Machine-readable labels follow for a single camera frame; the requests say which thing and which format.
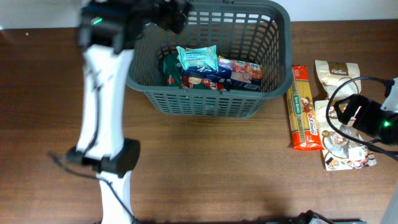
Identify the teal wet wipes packet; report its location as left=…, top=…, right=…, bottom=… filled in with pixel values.
left=176, top=45, right=218, bottom=70

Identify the grey plastic basket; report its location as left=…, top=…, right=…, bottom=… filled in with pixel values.
left=126, top=1, right=293, bottom=118

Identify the green Nescafe coffee bag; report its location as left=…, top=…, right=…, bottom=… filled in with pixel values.
left=159, top=54, right=226, bottom=90

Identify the Pantree white grain pouch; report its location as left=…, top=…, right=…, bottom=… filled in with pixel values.
left=315, top=60, right=362, bottom=100

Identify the Pantree mushroom pouch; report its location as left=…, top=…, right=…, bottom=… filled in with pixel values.
left=315, top=100, right=377, bottom=171

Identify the Kleenex tissue multipack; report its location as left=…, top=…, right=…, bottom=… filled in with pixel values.
left=182, top=57, right=263, bottom=91

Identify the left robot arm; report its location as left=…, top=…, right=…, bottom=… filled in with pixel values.
left=65, top=1, right=192, bottom=223

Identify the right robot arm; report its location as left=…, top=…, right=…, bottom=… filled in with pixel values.
left=326, top=77, right=397, bottom=161

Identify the San Remo spaghetti packet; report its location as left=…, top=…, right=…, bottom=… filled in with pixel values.
left=286, top=65, right=323, bottom=151

